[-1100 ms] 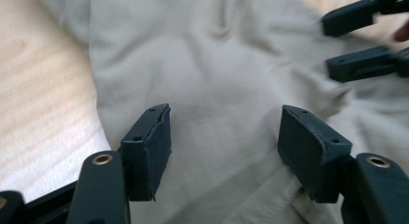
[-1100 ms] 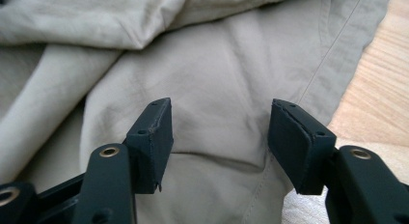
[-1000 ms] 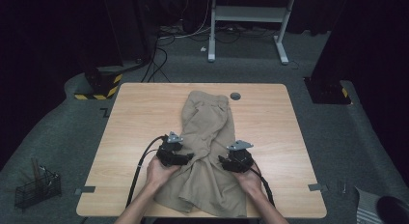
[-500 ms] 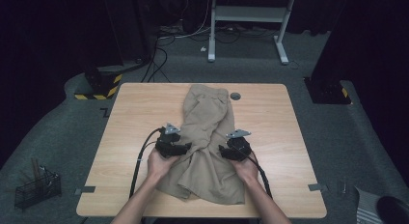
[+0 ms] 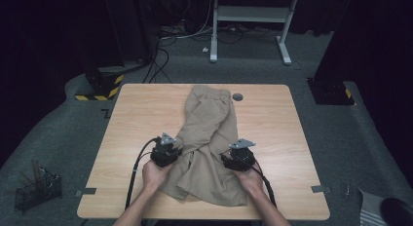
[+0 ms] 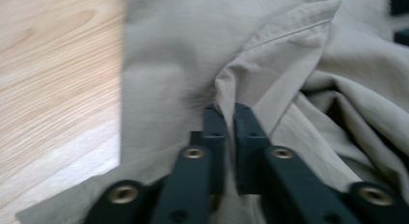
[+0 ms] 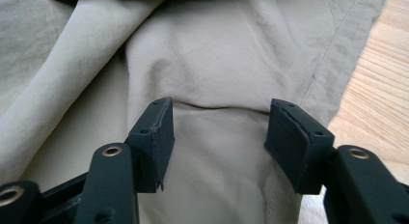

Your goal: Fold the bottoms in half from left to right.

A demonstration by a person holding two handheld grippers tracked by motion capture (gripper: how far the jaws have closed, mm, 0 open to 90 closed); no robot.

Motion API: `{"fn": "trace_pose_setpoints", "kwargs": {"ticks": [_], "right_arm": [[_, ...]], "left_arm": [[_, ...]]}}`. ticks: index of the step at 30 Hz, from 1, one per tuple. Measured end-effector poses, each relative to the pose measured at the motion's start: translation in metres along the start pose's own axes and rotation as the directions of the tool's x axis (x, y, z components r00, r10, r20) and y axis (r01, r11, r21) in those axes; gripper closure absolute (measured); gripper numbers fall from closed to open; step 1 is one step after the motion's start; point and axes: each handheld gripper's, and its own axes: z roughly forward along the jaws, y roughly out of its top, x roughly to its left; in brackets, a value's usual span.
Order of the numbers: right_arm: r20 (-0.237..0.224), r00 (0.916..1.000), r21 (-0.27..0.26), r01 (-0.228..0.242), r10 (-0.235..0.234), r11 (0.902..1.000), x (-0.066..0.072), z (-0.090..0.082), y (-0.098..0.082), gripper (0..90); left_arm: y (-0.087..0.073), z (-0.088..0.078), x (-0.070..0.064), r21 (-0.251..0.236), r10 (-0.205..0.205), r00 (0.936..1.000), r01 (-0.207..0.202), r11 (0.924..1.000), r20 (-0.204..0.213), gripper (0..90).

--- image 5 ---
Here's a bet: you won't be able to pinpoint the black wire basket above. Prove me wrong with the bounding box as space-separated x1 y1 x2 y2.
14 159 63 212

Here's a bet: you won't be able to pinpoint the white floor cable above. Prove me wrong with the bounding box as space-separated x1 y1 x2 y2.
160 0 215 41

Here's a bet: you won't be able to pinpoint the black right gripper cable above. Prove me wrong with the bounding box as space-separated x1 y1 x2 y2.
249 161 278 208

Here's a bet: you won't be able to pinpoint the white metal stand frame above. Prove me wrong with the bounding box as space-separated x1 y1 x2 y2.
208 0 301 66

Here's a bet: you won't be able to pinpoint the black floor cables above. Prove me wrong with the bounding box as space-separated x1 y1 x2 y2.
142 34 178 84

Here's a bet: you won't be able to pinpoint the person's left hand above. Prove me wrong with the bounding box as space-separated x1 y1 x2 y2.
141 160 173 192

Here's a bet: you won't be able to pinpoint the grey tape piece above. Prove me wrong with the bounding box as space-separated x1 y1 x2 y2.
75 187 97 198
310 184 332 194

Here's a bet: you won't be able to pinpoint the khaki shorts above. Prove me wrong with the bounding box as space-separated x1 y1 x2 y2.
161 84 248 207

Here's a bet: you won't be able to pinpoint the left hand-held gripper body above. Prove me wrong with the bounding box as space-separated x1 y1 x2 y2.
150 132 178 169

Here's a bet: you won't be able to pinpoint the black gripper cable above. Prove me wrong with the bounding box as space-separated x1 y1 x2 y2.
249 161 278 208
125 137 160 210

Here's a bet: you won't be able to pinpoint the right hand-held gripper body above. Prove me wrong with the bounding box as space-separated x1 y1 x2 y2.
228 138 257 172

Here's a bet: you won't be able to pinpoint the person's right hand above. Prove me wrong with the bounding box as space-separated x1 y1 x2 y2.
233 169 265 196

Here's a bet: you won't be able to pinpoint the black yellow striped stand base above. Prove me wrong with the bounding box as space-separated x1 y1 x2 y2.
75 65 125 102

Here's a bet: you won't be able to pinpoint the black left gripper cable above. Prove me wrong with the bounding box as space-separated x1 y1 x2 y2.
125 137 160 210

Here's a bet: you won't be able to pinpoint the black stand base yellow mark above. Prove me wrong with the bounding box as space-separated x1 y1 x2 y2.
306 77 356 106

